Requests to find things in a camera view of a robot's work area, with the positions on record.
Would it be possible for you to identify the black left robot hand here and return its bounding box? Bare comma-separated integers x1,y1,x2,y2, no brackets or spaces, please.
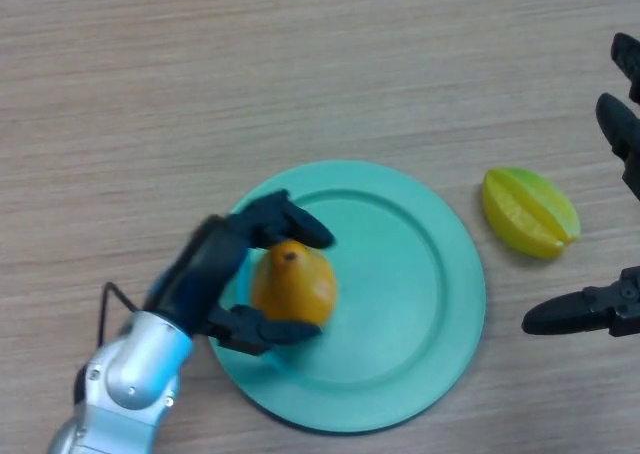
142,189,336,358

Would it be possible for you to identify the yellow-green starfruit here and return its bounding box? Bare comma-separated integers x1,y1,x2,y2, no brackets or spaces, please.
481,166,582,260

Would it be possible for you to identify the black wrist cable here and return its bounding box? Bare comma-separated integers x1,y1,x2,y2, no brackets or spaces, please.
98,282,141,348

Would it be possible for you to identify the yellow pear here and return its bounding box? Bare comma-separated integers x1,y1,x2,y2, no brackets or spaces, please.
251,240,339,328

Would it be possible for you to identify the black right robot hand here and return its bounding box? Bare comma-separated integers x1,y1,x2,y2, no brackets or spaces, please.
521,32,640,338

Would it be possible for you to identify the green round plate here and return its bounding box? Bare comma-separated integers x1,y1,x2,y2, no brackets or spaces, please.
206,159,487,434

